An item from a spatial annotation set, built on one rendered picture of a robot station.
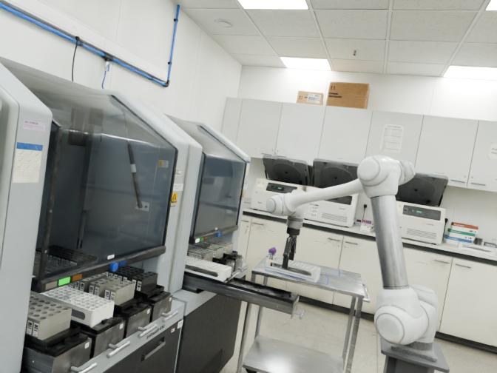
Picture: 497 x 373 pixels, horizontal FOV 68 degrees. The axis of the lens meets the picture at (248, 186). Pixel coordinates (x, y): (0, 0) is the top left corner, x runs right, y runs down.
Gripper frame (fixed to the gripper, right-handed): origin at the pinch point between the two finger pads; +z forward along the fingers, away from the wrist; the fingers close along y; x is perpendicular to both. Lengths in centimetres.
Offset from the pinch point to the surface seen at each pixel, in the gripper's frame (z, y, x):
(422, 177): -66, 217, -71
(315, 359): 59, 23, -21
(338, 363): 59, 28, -34
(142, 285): 1, -84, 34
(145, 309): 7, -91, 27
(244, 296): 9.2, -43.5, 6.8
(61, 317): 1, -122, 32
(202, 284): 9, -45, 29
